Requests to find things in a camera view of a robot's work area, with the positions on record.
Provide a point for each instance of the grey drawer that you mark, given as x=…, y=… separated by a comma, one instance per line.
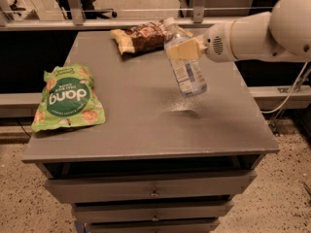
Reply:
x=154, y=211
x=202, y=225
x=130, y=188

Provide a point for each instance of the middle grey drawer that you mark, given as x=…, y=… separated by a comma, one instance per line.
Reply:
x=154, y=211

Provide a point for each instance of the bottom grey drawer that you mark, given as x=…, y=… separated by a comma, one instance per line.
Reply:
x=202, y=225

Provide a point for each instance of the blue plastic water bottle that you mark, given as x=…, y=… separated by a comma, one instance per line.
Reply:
x=187, y=72

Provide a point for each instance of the brown yellow snack bag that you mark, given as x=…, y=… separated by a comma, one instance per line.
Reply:
x=148, y=36

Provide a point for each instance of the grey drawer cabinet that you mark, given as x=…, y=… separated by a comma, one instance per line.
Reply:
x=150, y=128

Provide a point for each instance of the grey metal rail frame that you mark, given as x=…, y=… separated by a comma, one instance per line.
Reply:
x=43, y=15

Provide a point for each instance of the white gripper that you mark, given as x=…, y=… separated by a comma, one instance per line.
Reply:
x=216, y=44

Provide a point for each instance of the green dang snack bag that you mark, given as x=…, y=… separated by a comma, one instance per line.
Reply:
x=68, y=100

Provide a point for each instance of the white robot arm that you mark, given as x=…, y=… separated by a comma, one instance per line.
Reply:
x=281, y=35

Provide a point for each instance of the top grey drawer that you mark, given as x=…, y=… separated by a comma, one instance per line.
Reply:
x=130, y=188

